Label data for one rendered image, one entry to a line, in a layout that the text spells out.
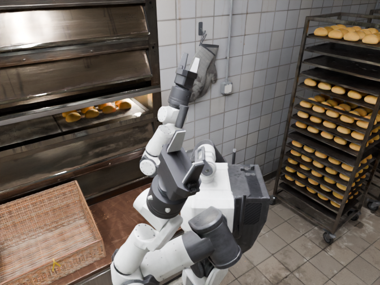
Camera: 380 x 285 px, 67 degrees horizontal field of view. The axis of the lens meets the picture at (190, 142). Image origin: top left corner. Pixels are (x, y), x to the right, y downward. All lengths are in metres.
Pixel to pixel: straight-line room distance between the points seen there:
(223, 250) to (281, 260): 1.80
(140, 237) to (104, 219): 1.35
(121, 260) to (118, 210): 1.34
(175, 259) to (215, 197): 0.24
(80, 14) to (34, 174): 0.97
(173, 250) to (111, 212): 1.32
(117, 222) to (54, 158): 0.59
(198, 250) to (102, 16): 1.39
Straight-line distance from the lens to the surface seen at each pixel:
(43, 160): 1.99
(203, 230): 0.85
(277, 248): 2.74
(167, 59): 2.03
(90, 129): 1.96
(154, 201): 0.64
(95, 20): 1.82
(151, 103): 2.07
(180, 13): 2.03
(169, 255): 0.89
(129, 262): 0.84
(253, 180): 1.06
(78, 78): 1.83
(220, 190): 1.00
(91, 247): 1.82
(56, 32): 1.76
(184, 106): 1.17
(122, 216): 2.11
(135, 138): 2.11
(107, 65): 1.88
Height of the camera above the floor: 2.02
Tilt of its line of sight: 30 degrees down
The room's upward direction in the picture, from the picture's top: straight up
